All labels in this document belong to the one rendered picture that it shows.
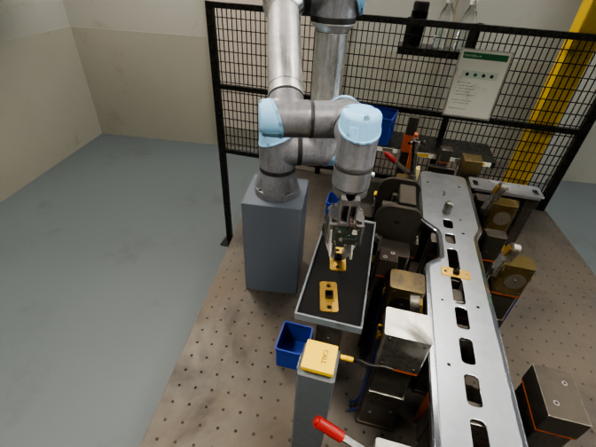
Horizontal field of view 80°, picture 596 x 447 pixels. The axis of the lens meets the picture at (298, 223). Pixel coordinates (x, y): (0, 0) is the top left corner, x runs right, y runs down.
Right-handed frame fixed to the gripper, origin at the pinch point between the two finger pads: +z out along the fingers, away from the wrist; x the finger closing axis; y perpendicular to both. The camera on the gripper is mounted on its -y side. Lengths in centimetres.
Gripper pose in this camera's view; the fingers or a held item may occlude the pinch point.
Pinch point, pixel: (338, 253)
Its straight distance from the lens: 85.4
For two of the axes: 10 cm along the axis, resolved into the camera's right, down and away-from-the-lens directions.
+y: -0.9, 6.0, -8.0
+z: -0.5, 8.0, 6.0
